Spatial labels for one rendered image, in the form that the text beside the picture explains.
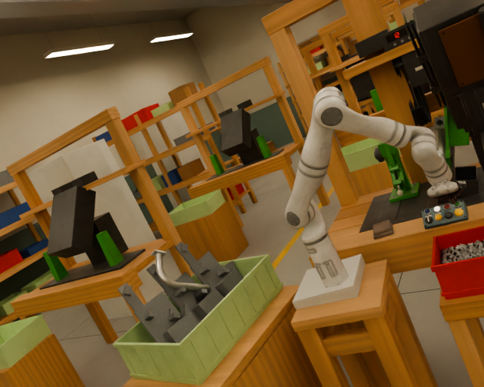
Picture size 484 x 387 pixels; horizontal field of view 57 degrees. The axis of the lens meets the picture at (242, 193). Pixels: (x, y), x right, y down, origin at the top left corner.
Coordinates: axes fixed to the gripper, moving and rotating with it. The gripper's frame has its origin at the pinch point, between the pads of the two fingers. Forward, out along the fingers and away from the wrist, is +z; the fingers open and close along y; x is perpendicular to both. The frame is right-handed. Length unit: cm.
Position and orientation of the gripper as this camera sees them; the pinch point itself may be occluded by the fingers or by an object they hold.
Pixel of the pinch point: (452, 199)
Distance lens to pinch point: 168.4
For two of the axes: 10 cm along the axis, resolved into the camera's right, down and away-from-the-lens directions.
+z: 5.7, 5.3, 6.3
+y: -8.2, 2.8, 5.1
